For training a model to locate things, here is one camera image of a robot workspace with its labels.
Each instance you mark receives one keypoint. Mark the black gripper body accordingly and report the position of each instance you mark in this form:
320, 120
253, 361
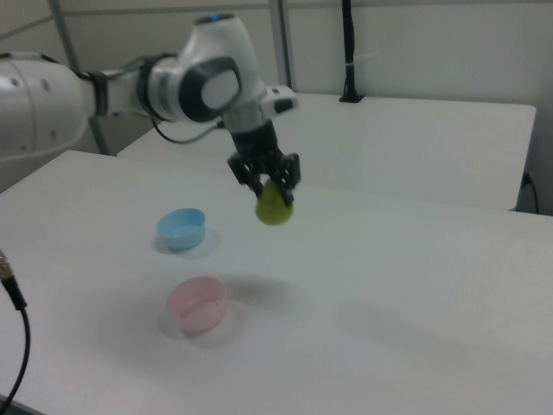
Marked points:
255, 144

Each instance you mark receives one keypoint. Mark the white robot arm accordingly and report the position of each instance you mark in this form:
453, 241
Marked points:
39, 99

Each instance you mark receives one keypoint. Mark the green pear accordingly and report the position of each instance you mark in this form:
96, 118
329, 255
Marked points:
274, 212

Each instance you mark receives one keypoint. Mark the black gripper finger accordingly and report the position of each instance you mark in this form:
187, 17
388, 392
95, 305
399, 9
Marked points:
248, 175
290, 173

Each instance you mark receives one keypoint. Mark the blue plastic bowl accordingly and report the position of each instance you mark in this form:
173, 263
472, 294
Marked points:
181, 233

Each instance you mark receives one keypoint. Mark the black camera pole with clamp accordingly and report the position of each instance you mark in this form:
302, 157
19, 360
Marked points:
349, 65

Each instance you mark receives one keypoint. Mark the pink plastic bowl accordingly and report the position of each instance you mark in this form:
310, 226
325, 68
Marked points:
196, 304

